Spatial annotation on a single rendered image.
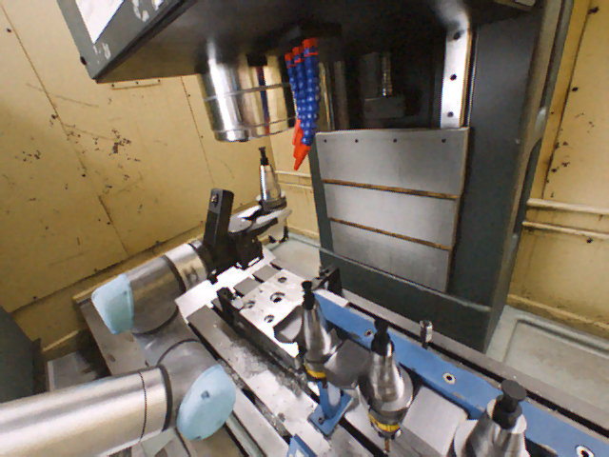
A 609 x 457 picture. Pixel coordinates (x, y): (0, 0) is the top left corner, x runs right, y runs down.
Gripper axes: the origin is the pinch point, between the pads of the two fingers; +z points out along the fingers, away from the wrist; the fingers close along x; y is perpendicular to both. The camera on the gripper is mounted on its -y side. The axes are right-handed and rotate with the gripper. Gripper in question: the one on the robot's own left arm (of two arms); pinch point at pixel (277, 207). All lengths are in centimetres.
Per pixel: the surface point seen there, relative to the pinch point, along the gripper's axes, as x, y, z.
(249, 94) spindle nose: 6.7, -22.6, -5.9
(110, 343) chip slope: -77, 59, -41
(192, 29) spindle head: 17.8, -28.1, -19.0
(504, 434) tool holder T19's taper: 43.8, 5.2, -16.5
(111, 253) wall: -101, 32, -24
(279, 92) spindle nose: 8.1, -22.1, -1.1
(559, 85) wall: 38, -11, 80
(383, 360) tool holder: 33.3, 5.3, -16.2
